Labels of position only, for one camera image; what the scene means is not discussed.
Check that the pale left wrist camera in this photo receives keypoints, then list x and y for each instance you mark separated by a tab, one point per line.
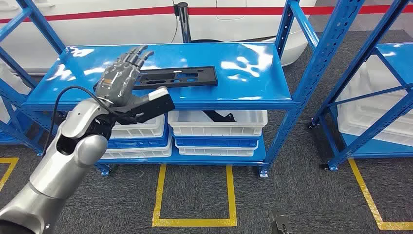
158	106

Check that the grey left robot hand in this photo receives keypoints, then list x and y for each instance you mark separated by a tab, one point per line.
116	80

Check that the white plastic bin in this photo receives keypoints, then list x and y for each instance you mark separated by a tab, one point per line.
216	151
138	153
387	137
219	130
142	130
371	84

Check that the white car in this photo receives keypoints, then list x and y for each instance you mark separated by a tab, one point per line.
96	32

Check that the black bracket part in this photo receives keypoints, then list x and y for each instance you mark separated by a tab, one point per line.
216	115

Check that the red barrier belt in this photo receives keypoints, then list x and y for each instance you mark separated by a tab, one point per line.
96	14

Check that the black robot foot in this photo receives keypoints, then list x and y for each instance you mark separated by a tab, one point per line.
280	223

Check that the blue plastic bin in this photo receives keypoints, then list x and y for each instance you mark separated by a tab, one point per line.
216	142
138	143

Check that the black stanchion post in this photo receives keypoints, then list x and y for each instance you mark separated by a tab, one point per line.
184	25

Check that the black plastic plate frame part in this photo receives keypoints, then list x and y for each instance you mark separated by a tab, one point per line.
193	77

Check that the blue metal shelf rack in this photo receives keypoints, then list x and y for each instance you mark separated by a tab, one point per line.
226	80
397	55

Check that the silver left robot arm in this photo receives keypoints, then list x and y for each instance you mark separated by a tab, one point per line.
64	174

